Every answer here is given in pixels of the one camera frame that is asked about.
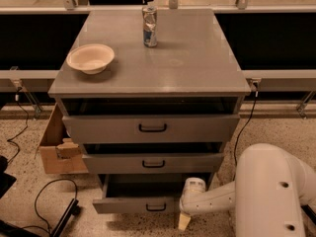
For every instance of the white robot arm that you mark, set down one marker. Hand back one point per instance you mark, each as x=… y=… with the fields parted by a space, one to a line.
x=270 y=187

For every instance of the silver blue drink can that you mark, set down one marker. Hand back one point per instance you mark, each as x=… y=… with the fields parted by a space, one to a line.
x=149 y=15

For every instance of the grey drawer cabinet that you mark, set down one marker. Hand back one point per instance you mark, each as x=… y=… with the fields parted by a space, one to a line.
x=191 y=71

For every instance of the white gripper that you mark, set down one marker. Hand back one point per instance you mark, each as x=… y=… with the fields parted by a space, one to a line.
x=189 y=203

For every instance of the grey drawer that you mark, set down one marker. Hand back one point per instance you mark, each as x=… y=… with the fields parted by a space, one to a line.
x=153 y=163
x=151 y=129
x=141 y=193

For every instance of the cardboard box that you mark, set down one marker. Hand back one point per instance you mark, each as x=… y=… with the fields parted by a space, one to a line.
x=58 y=153

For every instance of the grey middle drawer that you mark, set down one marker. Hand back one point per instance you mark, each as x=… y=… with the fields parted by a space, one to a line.
x=153 y=163

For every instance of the black stand leg left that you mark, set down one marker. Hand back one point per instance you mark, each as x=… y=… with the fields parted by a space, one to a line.
x=9 y=230

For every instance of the black stand leg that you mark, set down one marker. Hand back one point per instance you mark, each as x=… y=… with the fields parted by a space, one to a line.
x=310 y=213
x=9 y=230

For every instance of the white bowl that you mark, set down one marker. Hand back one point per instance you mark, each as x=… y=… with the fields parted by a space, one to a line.
x=90 y=58

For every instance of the black stand leg right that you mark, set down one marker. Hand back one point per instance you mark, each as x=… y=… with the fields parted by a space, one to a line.
x=310 y=213

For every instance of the grey top drawer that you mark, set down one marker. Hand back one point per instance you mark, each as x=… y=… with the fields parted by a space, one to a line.
x=151 y=129

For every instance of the grey bottom drawer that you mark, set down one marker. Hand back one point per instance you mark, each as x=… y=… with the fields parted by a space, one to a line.
x=141 y=193

